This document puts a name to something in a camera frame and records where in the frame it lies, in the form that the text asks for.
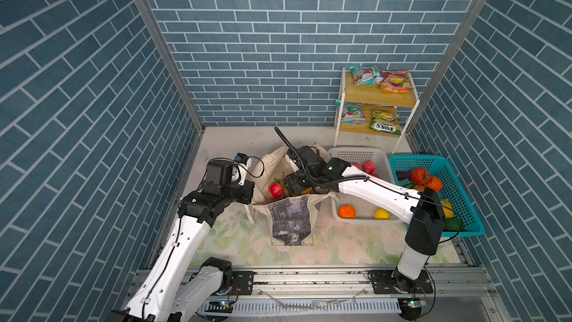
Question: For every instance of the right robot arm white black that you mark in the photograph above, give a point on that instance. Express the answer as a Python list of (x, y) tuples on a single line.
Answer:
[(421, 211)]

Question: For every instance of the purple eggplant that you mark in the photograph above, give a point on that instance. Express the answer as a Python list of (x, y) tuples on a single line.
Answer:
[(403, 175)]

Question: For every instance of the red apple small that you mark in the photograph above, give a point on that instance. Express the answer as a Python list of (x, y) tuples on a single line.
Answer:
[(356, 166), (369, 167)]

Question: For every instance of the wooden two-tier shelf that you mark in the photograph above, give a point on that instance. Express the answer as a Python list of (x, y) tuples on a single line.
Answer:
[(372, 98)]

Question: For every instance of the orange tangerine front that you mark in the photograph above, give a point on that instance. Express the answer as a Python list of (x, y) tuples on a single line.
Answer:
[(347, 212)]

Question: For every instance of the red tomato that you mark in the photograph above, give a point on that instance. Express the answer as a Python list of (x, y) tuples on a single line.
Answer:
[(420, 176)]

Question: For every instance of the teal red snack bag lower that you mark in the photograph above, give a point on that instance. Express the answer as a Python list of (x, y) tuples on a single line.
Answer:
[(351, 113)]

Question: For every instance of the floral table mat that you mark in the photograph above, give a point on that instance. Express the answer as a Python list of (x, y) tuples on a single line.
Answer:
[(246, 240)]

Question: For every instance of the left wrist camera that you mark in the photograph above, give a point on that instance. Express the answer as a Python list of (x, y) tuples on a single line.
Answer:
[(242, 163)]

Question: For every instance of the yellow lemon front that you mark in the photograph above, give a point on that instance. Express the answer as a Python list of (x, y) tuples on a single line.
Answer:
[(381, 214)]

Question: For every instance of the green avocado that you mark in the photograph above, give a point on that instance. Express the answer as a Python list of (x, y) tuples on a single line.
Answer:
[(454, 224)]

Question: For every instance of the white plastic basket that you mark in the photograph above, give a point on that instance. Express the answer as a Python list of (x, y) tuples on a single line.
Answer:
[(365, 211)]

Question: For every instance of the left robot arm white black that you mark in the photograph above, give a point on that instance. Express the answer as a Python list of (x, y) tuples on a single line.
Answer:
[(174, 250)]

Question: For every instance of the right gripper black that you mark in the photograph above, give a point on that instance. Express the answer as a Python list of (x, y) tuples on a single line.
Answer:
[(291, 185)]

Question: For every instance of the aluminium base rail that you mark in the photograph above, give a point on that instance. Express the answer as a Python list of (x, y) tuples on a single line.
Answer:
[(219, 292)]

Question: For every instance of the yellow bell pepper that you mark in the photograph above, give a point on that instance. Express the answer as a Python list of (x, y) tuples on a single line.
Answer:
[(447, 208)]

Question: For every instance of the teal plastic basket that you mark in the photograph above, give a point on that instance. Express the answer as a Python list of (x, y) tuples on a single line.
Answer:
[(452, 188)]

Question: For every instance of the beige canvas grocery bag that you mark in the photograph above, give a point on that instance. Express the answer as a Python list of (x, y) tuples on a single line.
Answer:
[(291, 219)]

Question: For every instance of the teal snack bag top shelf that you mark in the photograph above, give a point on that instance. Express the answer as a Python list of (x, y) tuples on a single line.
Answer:
[(366, 75)]

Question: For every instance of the pink yellow snack bag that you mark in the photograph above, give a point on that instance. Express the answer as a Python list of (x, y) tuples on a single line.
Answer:
[(395, 81)]

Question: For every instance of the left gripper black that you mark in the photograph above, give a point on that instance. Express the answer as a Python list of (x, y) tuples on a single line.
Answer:
[(247, 188)]

